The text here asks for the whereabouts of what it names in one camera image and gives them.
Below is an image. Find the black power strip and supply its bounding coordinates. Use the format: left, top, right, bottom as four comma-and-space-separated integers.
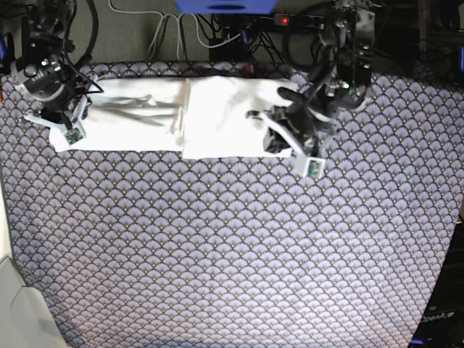
272, 13, 323, 29

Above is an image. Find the white printed T-shirt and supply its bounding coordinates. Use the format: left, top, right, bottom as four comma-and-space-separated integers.
49, 75, 298, 160

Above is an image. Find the white cable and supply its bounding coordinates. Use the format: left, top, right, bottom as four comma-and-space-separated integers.
108, 0, 243, 62

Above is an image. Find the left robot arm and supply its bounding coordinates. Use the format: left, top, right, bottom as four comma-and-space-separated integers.
247, 1, 376, 157

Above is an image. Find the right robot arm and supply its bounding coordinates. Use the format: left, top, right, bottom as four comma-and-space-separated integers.
10, 1, 103, 144

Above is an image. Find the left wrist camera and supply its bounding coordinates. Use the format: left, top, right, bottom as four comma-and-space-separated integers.
294, 154, 326, 179

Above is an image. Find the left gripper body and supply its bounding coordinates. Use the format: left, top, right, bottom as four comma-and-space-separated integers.
246, 87, 341, 157

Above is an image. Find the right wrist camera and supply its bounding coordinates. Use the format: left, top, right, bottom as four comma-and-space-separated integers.
64, 128, 85, 146

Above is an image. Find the blue box at top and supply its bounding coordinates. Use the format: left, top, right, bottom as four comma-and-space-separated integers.
175, 0, 277, 15

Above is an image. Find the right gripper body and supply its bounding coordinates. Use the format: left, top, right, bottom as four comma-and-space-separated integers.
23, 74, 103, 134

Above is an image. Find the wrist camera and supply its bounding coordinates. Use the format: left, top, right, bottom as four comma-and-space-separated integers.
64, 128, 85, 146
294, 154, 326, 179

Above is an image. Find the patterned grey table cloth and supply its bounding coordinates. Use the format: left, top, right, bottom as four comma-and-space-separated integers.
1, 75, 463, 347

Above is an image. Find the black power adapter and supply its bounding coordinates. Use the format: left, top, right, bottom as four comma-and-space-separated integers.
209, 38, 248, 62

